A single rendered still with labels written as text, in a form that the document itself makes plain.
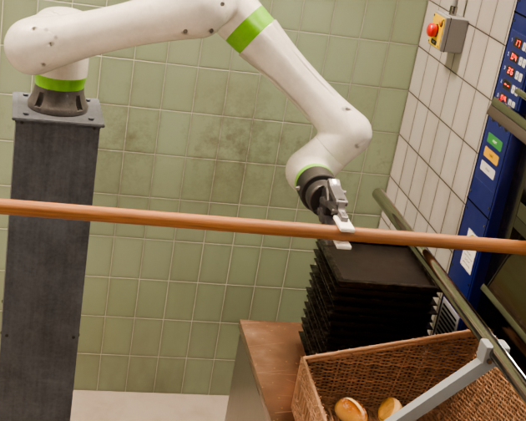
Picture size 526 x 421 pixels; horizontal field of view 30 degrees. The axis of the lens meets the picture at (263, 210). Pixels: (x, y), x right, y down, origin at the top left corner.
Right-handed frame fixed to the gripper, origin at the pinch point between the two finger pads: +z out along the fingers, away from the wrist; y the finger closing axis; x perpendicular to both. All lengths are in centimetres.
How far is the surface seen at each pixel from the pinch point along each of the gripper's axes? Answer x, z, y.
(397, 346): -29, -26, 41
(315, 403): -5.1, -9.1, 47.4
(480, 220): -51, -44, 12
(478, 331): -17.7, 33.9, 2.3
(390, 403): -29, -22, 55
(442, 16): -46, -91, -31
